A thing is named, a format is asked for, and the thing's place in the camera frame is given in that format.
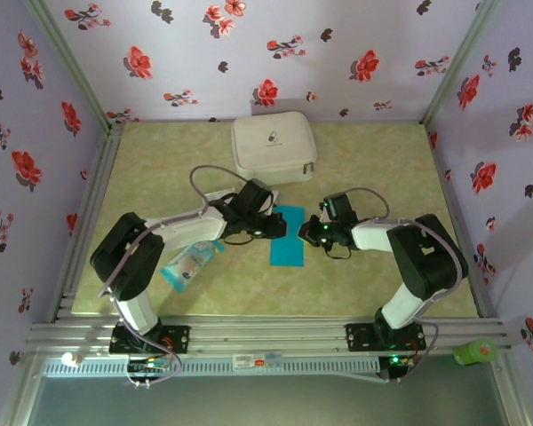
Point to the small white bottle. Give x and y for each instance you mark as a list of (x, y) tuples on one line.
[(71, 358)]

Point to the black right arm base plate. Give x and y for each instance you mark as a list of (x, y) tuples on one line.
[(360, 337)]

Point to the white label sticker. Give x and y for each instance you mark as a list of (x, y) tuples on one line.
[(248, 360)]

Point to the aluminium frame post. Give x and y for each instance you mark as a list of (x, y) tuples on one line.
[(71, 66), (462, 62)]

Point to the aluminium side rail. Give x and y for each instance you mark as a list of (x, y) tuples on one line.
[(453, 208), (89, 213)]

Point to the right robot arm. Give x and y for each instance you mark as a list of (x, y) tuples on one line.
[(373, 237)]

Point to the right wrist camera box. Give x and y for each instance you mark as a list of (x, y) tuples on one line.
[(337, 207)]

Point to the green bottle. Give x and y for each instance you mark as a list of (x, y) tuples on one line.
[(475, 352)]

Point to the clear plastic packet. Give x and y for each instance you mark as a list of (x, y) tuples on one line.
[(217, 197)]

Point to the aluminium frame rail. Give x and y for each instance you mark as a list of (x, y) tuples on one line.
[(266, 333)]

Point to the blue snack packet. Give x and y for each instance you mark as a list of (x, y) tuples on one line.
[(188, 266)]

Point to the blue paper sheet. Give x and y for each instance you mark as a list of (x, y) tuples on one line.
[(288, 239)]

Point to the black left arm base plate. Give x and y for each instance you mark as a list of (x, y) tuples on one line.
[(177, 339)]

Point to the white zippered pouch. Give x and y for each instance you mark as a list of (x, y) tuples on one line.
[(273, 146)]

